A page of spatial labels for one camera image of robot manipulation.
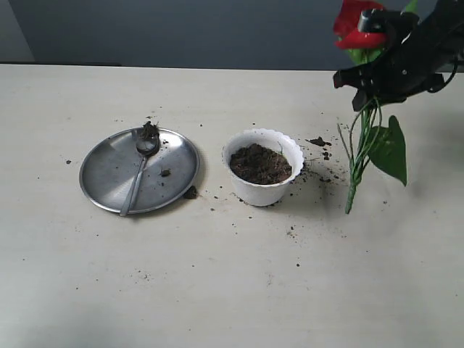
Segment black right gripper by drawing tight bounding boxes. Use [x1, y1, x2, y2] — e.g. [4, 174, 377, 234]
[333, 1, 463, 112]

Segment artificial red flower plant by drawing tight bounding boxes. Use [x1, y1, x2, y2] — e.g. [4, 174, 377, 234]
[333, 1, 407, 214]

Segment steel spoon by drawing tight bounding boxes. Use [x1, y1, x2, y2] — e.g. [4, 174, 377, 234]
[120, 121, 160, 217]

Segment white flower pot with soil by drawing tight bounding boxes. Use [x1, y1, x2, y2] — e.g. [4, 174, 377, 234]
[222, 128, 304, 207]

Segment soil clump by plate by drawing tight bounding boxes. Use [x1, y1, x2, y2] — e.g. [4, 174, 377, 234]
[183, 186, 198, 199]

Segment round steel plate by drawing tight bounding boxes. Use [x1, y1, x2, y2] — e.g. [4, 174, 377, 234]
[79, 128, 200, 215]

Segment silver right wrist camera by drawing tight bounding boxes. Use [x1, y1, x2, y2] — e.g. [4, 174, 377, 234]
[357, 9, 419, 47]

